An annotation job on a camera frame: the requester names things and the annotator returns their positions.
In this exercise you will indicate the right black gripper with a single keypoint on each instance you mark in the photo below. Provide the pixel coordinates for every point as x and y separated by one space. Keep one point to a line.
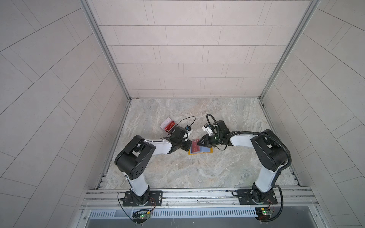
206 140

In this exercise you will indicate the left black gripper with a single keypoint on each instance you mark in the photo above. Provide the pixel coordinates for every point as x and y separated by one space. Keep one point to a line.
188 144

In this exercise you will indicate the yellow leather card holder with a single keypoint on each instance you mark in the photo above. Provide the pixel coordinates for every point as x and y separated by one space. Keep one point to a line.
204 150

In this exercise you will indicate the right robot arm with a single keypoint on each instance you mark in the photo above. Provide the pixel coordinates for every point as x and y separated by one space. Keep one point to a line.
273 155

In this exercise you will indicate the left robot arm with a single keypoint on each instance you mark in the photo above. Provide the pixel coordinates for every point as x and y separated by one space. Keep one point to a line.
134 158

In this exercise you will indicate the red white card in box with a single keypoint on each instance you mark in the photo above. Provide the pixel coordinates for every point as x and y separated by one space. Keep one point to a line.
168 124

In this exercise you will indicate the left green circuit board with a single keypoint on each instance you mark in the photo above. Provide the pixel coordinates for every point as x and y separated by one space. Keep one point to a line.
141 216

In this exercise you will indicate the green circuit board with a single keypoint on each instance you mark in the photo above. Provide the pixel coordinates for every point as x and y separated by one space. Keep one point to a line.
263 214
141 216

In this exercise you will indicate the right green circuit board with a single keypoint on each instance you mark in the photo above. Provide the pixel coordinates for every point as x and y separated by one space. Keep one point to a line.
263 214

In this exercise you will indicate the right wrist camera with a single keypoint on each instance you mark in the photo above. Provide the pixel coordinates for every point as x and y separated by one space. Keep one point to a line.
210 130

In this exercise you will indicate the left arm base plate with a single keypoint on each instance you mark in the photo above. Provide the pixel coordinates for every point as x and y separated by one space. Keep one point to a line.
148 199

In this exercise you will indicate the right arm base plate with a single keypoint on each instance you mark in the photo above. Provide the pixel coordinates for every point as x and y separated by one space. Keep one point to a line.
255 197

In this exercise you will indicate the aluminium mounting rail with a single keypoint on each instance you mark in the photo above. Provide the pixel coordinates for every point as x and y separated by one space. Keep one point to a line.
198 198

